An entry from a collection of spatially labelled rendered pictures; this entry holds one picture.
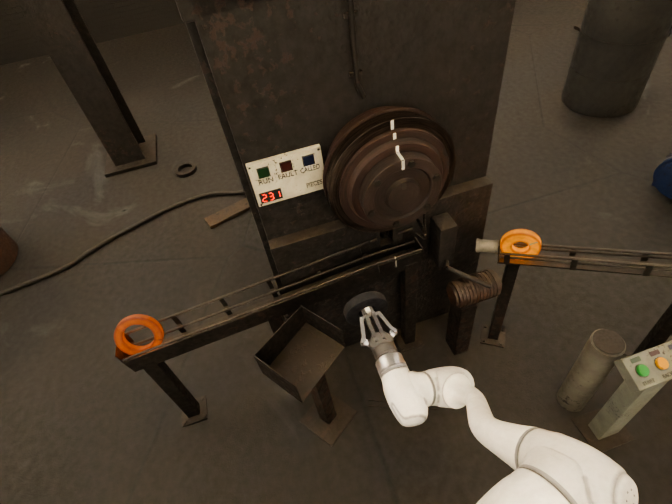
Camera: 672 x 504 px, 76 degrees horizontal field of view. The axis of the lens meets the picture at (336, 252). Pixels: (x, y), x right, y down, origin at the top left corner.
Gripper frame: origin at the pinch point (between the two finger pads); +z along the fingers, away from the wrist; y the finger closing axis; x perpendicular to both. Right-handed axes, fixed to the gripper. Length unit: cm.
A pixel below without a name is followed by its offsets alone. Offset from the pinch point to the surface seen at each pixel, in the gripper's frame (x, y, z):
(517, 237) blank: -9, 69, 14
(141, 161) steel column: -97, -118, 273
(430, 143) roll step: 38, 35, 28
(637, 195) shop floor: -89, 213, 71
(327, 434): -83, -27, -9
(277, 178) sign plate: 29, -16, 42
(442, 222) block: -6, 44, 31
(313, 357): -24.4, -22.2, 0.6
